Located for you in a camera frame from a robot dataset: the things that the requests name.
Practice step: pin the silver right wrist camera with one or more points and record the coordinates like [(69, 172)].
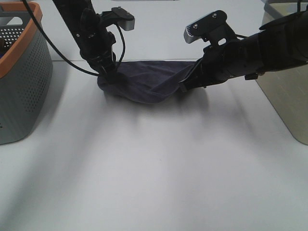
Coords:
[(201, 28)]

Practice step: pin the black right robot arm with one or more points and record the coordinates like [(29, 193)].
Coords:
[(281, 44)]

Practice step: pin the dark grey towel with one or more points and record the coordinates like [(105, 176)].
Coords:
[(147, 81)]

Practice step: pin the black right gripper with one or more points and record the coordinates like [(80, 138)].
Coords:
[(204, 71)]

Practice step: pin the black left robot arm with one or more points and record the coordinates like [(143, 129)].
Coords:
[(70, 11)]

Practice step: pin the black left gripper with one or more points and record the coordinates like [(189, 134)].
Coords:
[(97, 42)]

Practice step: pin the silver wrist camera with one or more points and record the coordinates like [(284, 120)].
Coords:
[(124, 19), (201, 28)]

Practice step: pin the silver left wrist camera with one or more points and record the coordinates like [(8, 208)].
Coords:
[(124, 19)]

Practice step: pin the beige basket with grey rim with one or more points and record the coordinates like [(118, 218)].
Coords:
[(287, 90)]

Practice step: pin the grey basket with orange rim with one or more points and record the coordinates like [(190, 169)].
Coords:
[(25, 72)]

